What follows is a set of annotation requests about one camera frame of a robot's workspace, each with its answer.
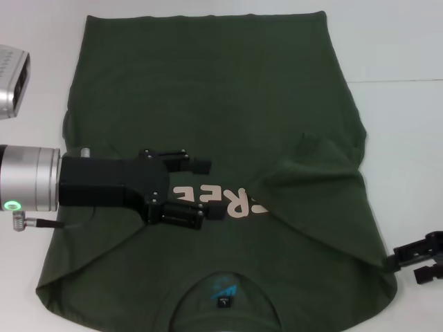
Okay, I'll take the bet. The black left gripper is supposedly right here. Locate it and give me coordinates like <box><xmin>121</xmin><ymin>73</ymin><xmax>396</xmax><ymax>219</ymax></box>
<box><xmin>57</xmin><ymin>148</ymin><xmax>226</xmax><ymax>232</ymax></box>

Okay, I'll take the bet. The dark green printed t-shirt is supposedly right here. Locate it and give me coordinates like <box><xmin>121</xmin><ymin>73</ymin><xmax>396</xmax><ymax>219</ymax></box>
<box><xmin>34</xmin><ymin>11</ymin><xmax>398</xmax><ymax>332</ymax></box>

